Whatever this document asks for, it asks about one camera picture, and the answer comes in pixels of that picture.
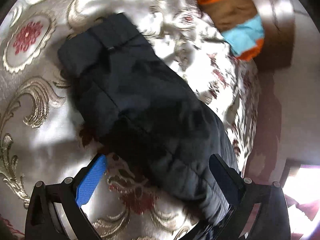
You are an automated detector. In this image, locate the dark navy padded jacket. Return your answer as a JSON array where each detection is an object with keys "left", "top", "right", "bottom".
[{"left": 57, "top": 14, "right": 237, "bottom": 225}]

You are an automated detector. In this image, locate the floral satin bed quilt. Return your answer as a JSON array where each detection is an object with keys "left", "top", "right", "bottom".
[{"left": 1, "top": 0, "right": 259, "bottom": 239}]

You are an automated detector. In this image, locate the brown wooden headboard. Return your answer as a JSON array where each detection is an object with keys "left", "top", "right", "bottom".
[{"left": 253, "top": 0, "right": 295, "bottom": 72}]

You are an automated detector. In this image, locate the orange blue brown pillow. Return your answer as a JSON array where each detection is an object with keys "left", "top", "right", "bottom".
[{"left": 197, "top": 0, "right": 265, "bottom": 61}]

